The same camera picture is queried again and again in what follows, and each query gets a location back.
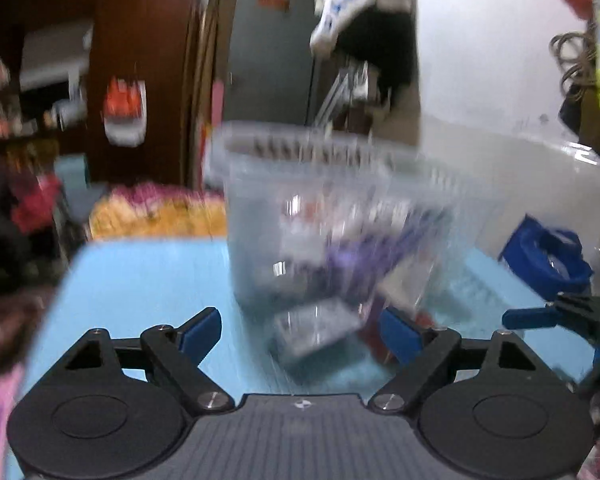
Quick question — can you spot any grey packet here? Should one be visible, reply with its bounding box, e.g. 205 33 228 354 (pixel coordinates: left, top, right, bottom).
270 298 364 364

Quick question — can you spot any blue printed tote bag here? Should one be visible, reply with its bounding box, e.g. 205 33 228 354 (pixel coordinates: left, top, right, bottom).
498 214 594 301

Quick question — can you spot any white plastic laundry basket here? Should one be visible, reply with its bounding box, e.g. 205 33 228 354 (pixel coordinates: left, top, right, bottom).
206 120 496 321

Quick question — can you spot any orange white hanging bag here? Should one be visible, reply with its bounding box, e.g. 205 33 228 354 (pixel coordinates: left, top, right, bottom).
102 77 147 148

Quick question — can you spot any grey door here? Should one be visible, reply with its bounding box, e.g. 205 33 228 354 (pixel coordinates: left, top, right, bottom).
223 0 317 126

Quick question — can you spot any dark red wooden wardrobe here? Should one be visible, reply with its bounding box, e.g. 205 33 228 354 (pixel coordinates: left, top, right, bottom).
20 0 201 184

